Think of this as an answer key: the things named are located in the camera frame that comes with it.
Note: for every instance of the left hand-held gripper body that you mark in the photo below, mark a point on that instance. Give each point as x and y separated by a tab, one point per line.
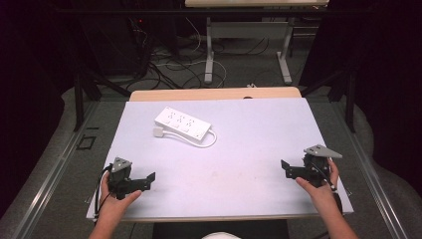
118	181

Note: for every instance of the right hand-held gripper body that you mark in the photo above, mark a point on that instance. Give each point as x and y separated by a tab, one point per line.
315	167

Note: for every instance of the person's left hand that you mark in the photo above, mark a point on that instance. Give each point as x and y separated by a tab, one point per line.
114	205

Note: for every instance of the person's right hand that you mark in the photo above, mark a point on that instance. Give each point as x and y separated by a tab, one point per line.
323	194

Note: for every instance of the white power plug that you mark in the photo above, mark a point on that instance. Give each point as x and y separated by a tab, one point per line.
158	132

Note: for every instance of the white table mat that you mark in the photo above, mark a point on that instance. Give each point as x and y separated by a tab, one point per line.
232	166

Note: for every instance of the white power strip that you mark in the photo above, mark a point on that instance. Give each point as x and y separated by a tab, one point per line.
182	123

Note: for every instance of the black metal stand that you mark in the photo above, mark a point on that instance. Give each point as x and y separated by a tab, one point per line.
350	99
79	99

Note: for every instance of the person's white clothing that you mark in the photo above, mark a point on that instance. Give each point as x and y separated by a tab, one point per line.
221	236

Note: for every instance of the wooden table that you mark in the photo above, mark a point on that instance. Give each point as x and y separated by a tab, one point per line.
212	94

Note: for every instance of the black equipment cabinet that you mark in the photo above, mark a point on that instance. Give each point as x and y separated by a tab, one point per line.
112	43

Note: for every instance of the white desk with metal legs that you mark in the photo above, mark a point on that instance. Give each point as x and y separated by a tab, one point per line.
247	30

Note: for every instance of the black horizontal bar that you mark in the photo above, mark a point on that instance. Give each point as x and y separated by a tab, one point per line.
199	11

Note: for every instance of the black floor socket frame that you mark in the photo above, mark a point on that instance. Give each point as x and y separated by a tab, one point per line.
86	142

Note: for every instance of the aluminium floor rail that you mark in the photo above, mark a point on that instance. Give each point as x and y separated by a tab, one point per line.
375	186
49	179

